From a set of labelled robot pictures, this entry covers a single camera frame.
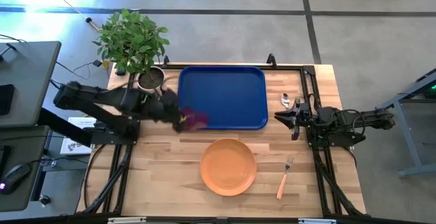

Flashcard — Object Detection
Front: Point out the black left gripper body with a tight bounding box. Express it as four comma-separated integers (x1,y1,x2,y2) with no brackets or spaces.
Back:
149,89,182,127

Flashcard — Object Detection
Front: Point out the purple cup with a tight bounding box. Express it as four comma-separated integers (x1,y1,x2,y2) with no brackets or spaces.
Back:
180,107,209,131

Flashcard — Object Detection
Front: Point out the orange round plate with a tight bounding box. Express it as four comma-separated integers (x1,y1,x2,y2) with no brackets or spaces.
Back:
200,138,258,197

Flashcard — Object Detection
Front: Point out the fork with orange handle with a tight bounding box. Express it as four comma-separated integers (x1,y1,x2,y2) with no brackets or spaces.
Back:
276,153,295,200

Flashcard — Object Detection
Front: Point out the blue plastic tray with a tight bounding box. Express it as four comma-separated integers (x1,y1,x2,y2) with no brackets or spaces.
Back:
177,65,269,131

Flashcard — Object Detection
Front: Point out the white metal bracket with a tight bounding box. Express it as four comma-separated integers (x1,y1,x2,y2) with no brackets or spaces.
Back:
298,217,337,224
107,217,148,224

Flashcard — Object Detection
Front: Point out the black phone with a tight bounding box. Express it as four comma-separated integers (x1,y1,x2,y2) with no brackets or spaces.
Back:
0,84,15,116

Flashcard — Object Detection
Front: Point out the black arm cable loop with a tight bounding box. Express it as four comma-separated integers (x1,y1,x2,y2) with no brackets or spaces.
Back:
352,109,368,137

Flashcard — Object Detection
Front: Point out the black computer mouse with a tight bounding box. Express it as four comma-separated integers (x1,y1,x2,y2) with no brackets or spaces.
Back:
0,162,33,195

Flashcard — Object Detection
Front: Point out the thin pole with black knob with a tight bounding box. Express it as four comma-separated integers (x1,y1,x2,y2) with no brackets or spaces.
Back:
39,0,100,31

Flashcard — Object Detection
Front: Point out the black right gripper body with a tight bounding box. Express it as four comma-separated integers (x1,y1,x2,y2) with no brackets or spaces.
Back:
289,97,312,142

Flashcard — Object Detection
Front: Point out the black floor cable with plug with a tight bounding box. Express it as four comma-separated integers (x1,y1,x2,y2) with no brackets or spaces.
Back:
55,59,104,81

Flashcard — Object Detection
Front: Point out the green plant in white pot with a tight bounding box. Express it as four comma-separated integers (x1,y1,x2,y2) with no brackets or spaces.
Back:
91,8,170,93

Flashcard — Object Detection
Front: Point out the white printed paper sheet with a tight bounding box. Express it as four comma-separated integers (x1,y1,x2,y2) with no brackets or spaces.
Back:
60,116,98,156

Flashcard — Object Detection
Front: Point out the blue-gray metal stand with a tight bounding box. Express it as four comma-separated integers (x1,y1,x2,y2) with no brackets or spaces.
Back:
375,67,436,179

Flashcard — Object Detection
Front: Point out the gray desk top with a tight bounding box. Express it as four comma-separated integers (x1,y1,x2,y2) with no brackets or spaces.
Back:
0,125,50,213
0,41,62,129

